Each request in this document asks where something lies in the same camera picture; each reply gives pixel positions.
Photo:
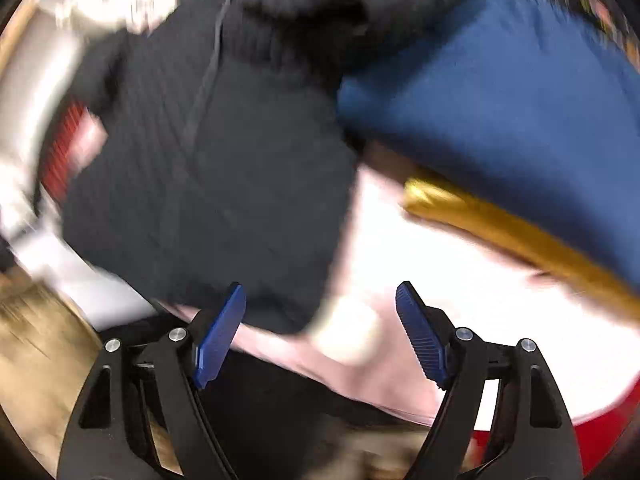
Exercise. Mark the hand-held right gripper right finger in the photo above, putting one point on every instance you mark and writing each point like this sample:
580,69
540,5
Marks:
420,335

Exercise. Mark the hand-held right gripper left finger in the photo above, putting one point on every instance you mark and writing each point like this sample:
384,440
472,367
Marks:
220,340

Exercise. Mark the black quilted jacket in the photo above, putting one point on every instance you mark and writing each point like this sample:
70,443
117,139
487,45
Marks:
225,160

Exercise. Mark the pink polka-dot blanket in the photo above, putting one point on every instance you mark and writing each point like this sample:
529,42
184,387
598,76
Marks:
310,360

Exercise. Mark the mustard yellow cloth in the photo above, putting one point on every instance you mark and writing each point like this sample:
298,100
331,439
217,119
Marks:
500,225

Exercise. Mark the red panel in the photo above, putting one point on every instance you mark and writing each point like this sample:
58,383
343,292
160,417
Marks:
550,435

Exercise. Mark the blue cloth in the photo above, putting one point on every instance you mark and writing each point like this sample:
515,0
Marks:
500,110

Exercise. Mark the red patterned patch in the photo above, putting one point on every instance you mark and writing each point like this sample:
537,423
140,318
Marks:
65,155

